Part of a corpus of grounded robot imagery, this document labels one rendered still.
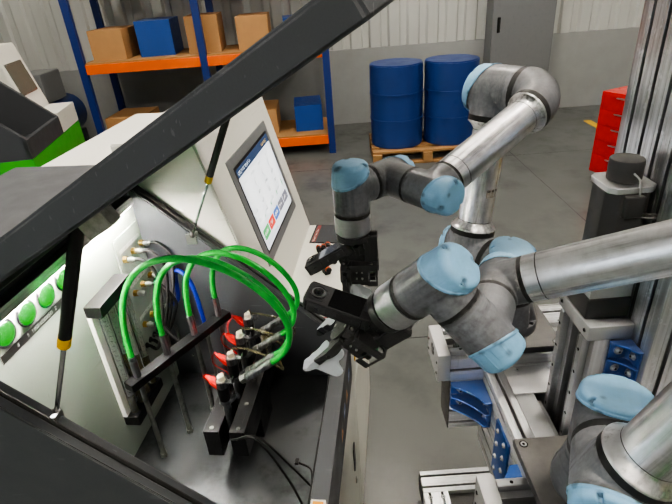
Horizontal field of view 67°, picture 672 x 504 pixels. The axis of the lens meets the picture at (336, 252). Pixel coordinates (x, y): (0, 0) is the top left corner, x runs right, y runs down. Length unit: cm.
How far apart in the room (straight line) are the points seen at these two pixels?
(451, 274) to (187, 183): 87
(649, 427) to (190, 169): 110
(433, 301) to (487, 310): 8
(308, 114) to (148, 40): 196
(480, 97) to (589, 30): 696
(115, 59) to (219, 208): 529
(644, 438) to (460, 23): 705
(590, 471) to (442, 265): 37
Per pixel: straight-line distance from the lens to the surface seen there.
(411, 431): 253
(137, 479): 94
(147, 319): 149
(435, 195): 96
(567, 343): 126
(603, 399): 94
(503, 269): 83
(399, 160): 109
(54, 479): 101
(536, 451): 114
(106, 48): 660
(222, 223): 140
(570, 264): 80
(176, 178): 139
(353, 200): 101
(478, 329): 72
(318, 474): 119
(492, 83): 128
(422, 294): 70
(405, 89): 565
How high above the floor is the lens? 189
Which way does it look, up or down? 29 degrees down
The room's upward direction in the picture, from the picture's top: 4 degrees counter-clockwise
